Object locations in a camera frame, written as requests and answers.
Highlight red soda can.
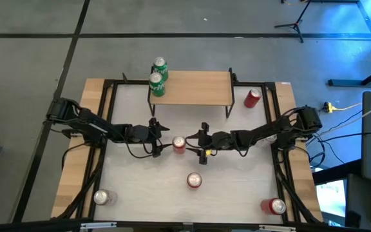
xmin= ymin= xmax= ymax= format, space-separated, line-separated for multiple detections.
xmin=260 ymin=197 xmax=287 ymax=216
xmin=171 ymin=135 xmax=187 ymax=155

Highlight black metal stand base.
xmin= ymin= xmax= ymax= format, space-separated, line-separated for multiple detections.
xmin=328 ymin=0 xmax=371 ymax=88

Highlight silver metal bracket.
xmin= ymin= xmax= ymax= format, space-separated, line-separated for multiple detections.
xmin=79 ymin=221 xmax=118 ymax=230
xmin=258 ymin=224 xmax=298 ymax=232

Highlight black desk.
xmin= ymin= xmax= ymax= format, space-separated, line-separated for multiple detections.
xmin=312 ymin=159 xmax=365 ymax=186

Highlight yellow power cable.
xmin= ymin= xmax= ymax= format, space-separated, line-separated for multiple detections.
xmin=332 ymin=102 xmax=365 ymax=112

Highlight black rig crossbar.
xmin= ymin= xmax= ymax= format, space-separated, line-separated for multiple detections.
xmin=0 ymin=218 xmax=334 ymax=232

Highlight lit computer screen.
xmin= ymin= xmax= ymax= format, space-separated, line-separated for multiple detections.
xmin=316 ymin=179 xmax=348 ymax=223

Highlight wooden shelf black legs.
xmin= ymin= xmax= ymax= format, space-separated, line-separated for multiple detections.
xmin=147 ymin=70 xmax=236 ymax=119

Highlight black floor cable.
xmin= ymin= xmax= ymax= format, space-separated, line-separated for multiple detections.
xmin=314 ymin=131 xmax=371 ymax=144

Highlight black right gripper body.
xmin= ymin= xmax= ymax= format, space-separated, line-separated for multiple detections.
xmin=198 ymin=122 xmax=236 ymax=165

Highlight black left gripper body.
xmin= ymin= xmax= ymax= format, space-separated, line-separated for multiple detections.
xmin=131 ymin=117 xmax=161 ymax=159

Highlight black cable bundle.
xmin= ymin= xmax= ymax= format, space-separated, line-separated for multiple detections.
xmin=274 ymin=151 xmax=323 ymax=225
xmin=56 ymin=151 xmax=106 ymax=220

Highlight green Sprite can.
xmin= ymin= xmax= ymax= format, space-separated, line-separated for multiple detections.
xmin=152 ymin=56 xmax=169 ymax=81
xmin=148 ymin=72 xmax=166 ymax=97

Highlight black tripod stand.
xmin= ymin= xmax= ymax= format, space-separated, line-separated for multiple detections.
xmin=274 ymin=0 xmax=312 ymax=44

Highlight white cable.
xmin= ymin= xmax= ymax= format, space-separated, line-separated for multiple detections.
xmin=320 ymin=95 xmax=371 ymax=138

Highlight red Coca-Cola can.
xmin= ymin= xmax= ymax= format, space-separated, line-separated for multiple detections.
xmin=243 ymin=88 xmax=263 ymax=109

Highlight red Fanta can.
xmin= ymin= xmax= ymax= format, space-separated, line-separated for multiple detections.
xmin=186 ymin=172 xmax=203 ymax=190

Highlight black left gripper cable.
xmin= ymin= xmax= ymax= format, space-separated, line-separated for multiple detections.
xmin=124 ymin=140 xmax=156 ymax=160

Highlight black metal table frame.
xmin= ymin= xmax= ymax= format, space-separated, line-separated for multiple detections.
xmin=87 ymin=78 xmax=291 ymax=225

